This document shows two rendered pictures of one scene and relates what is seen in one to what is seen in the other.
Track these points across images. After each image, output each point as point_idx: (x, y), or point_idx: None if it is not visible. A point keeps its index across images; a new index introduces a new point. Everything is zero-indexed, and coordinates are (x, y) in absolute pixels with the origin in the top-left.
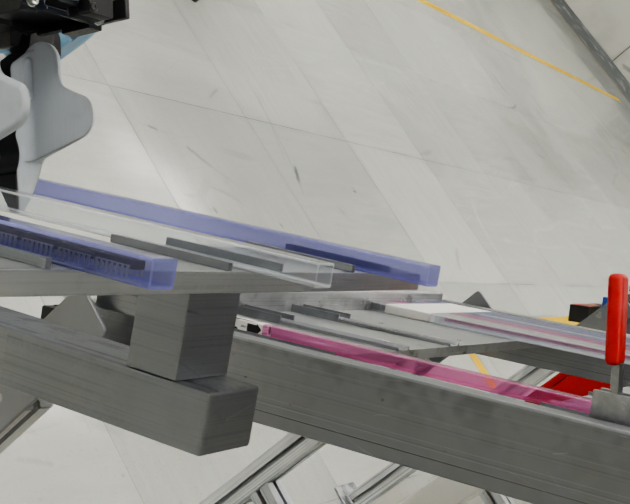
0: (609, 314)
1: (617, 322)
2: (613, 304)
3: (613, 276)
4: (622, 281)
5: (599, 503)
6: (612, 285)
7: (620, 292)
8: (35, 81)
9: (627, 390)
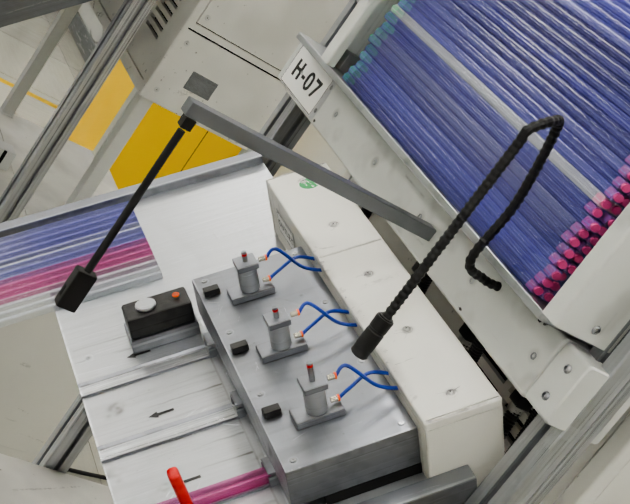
0: (180, 498)
1: (188, 499)
2: (181, 492)
3: (173, 479)
4: (180, 478)
5: None
6: (175, 484)
7: (182, 484)
8: None
9: (94, 412)
